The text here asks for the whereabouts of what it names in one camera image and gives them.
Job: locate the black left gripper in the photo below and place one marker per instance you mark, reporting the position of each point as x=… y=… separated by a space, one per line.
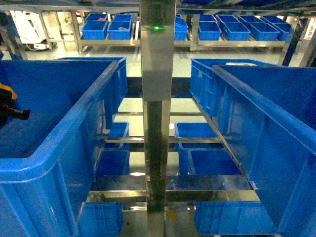
x=8 y=108

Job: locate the yellow two-stud toy block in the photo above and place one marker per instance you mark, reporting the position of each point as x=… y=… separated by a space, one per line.
x=8 y=88

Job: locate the large blue bin left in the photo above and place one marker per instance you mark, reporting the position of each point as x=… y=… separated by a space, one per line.
x=48 y=162

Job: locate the large blue bin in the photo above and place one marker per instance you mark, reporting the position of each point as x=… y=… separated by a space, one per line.
x=267 y=115
x=48 y=162

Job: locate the blue bin behind left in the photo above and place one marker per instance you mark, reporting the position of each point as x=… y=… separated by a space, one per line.
x=116 y=91

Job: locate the steel shelf crossbar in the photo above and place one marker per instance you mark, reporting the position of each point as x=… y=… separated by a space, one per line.
x=128 y=188

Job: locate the blue bin behind right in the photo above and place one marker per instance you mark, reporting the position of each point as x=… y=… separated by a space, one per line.
x=201 y=83

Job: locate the large blue bin right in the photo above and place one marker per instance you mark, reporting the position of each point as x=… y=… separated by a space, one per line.
x=267 y=115

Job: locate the steel vertical rack post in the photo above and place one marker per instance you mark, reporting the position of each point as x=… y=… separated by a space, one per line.
x=157 y=18

